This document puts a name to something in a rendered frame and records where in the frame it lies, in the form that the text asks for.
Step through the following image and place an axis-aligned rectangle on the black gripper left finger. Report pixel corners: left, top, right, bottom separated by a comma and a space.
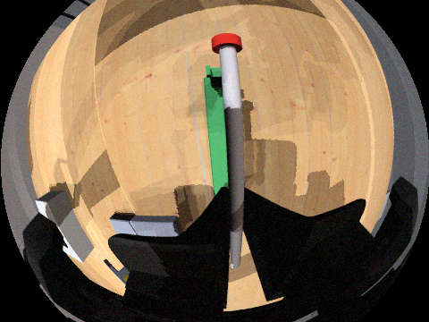
107, 187, 231, 309

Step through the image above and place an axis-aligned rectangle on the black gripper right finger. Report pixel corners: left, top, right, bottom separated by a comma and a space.
243, 187, 366, 301

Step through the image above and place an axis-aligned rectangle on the grey pin with red cap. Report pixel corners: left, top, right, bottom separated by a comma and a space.
211, 33, 244, 268

